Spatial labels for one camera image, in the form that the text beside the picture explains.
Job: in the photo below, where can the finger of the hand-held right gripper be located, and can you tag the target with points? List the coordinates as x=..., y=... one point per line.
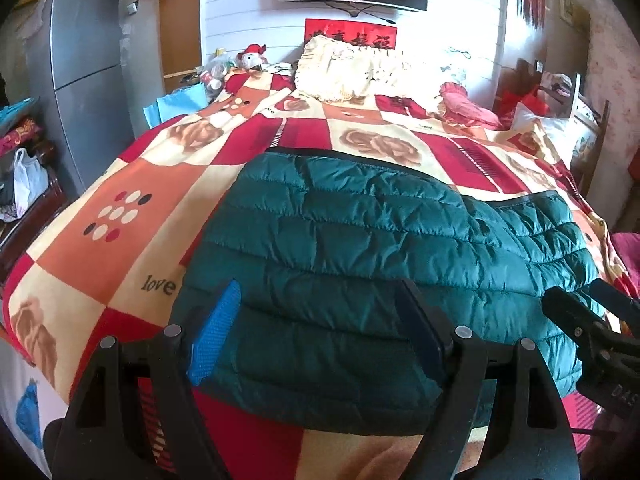
x=570, y=310
x=617, y=295

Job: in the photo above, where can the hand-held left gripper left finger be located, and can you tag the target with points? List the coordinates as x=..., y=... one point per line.
x=215, y=332

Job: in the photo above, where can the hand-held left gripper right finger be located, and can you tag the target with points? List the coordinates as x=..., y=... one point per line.
x=421, y=327

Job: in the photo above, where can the dark green puffer jacket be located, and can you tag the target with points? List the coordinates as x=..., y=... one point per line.
x=350, y=260

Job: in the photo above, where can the wooden chair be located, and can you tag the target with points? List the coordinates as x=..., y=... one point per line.
x=592, y=135

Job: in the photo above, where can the white floral pillow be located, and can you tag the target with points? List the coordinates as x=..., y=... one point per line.
x=555, y=132

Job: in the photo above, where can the red orange printed blanket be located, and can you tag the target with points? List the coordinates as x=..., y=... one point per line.
x=120, y=170

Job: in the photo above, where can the white printed bed sheet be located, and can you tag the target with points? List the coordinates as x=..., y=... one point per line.
x=27, y=400

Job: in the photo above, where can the dark wooden cabinet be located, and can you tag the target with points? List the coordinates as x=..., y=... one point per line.
x=30, y=230

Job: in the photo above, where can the pink ruffled pillow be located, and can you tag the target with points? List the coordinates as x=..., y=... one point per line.
x=467, y=105

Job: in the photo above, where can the light blue bag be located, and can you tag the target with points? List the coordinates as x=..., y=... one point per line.
x=175, y=105

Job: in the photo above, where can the white plastic bag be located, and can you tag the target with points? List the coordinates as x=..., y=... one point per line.
x=29, y=180

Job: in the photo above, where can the cluster of bottles and jars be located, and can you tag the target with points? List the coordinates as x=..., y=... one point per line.
x=217, y=72

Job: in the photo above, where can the cream ruffled pillow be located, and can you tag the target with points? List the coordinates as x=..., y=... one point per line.
x=350, y=67

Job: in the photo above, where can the plush toy with red hat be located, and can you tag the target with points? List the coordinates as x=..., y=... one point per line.
x=252, y=57

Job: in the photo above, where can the pile of colourful cloths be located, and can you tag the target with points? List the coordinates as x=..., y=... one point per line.
x=17, y=127

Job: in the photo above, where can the grey refrigerator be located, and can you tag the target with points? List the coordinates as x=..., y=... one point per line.
x=85, y=70

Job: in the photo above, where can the wooden door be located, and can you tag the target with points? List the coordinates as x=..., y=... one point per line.
x=180, y=25

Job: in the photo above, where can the framed wall picture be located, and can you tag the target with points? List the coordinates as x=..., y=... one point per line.
x=574, y=12

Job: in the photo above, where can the red wall banner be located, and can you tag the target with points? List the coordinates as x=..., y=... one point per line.
x=350, y=34

